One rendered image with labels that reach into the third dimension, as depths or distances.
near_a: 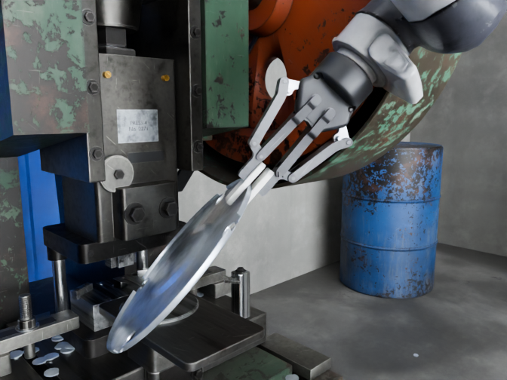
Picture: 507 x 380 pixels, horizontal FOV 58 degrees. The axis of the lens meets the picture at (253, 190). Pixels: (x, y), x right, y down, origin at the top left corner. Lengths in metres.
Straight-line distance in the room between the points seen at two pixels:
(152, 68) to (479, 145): 3.36
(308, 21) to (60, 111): 0.53
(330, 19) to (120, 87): 0.42
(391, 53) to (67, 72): 0.40
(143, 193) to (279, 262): 2.27
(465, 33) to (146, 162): 0.48
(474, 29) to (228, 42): 0.40
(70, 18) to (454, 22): 0.45
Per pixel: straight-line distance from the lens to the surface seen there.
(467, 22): 0.55
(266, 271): 2.88
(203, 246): 0.59
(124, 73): 0.74
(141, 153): 0.75
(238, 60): 0.82
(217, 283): 0.98
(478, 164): 3.92
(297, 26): 0.99
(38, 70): 0.64
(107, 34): 0.80
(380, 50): 0.59
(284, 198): 2.87
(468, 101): 3.94
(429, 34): 0.57
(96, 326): 0.82
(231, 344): 0.65
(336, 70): 0.59
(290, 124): 0.60
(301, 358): 0.90
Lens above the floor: 1.09
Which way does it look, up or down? 10 degrees down
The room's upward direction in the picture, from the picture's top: straight up
